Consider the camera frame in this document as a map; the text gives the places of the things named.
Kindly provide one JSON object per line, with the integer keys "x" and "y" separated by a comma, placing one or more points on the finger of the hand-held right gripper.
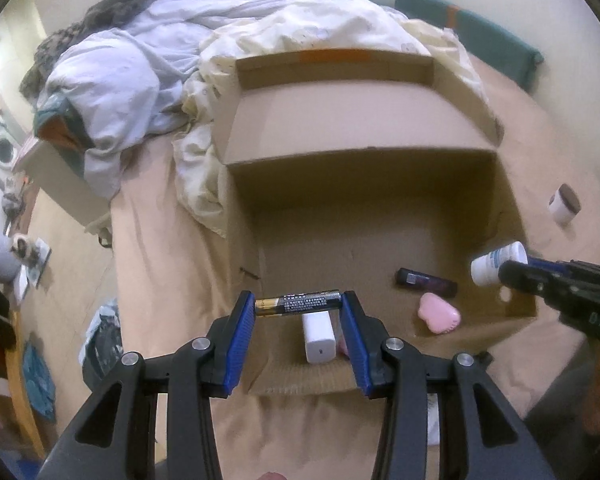
{"x": 555, "y": 265}
{"x": 525, "y": 280}

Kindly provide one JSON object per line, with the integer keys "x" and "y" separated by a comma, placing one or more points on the dark purple tube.
{"x": 425, "y": 280}

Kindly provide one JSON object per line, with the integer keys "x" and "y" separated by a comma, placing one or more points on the teal cloth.
{"x": 37, "y": 380}

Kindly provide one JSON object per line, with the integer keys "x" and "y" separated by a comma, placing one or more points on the cardboard box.
{"x": 370, "y": 200}

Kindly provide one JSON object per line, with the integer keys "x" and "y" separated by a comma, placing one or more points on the wooden chair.
{"x": 15, "y": 390}

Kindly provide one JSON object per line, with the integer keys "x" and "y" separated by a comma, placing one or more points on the white jar with brown lid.
{"x": 562, "y": 207}

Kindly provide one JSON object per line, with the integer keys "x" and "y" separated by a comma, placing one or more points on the crumpled plastic bags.
{"x": 102, "y": 345}

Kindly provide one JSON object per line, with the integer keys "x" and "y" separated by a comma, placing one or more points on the pink cloud-shaped case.
{"x": 437, "y": 315}

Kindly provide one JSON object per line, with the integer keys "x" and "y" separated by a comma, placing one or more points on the cream nightstand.
{"x": 60, "y": 180}

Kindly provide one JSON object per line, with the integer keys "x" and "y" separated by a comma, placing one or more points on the papers on floor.
{"x": 32, "y": 275}

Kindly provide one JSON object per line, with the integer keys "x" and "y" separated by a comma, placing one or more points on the teal and orange pillow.
{"x": 55, "y": 125}

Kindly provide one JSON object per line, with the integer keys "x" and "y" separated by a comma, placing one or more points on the cream printed quilt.
{"x": 330, "y": 20}

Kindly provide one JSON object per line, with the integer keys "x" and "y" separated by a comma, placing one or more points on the black and gold battery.
{"x": 300, "y": 302}

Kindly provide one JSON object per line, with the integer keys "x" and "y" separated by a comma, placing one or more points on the white charger block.
{"x": 319, "y": 340}

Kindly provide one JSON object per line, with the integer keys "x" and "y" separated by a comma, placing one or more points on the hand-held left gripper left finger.
{"x": 237, "y": 345}

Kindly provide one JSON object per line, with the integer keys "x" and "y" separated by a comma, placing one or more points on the lavender quilt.
{"x": 125, "y": 75}

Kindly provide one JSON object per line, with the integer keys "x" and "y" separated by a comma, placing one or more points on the teal headboard cushion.
{"x": 480, "y": 35}

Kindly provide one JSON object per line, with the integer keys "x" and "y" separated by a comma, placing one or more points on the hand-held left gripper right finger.
{"x": 357, "y": 345}

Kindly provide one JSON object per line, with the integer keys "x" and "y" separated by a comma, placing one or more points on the white bottle with blue label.
{"x": 492, "y": 265}

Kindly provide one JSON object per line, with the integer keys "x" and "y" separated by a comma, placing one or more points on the person's left hand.
{"x": 272, "y": 475}

